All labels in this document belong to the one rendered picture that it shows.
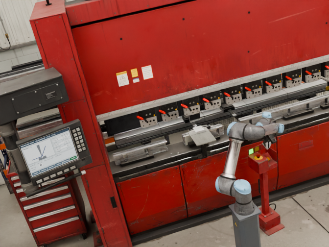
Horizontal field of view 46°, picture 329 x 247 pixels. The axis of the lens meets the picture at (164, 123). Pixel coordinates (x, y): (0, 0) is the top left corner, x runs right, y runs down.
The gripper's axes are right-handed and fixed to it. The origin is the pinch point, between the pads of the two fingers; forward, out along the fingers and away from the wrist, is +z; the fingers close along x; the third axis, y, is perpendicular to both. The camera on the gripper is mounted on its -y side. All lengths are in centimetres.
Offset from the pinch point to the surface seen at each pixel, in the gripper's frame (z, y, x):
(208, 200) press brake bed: 60, 30, 48
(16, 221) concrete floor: 97, 158, 231
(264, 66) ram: -57, 37, -25
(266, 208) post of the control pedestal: 64, -6, 7
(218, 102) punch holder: -35, 43, 21
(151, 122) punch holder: -32, 54, 83
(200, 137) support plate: -13, 33, 47
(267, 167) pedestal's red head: 13.5, -6.9, 5.9
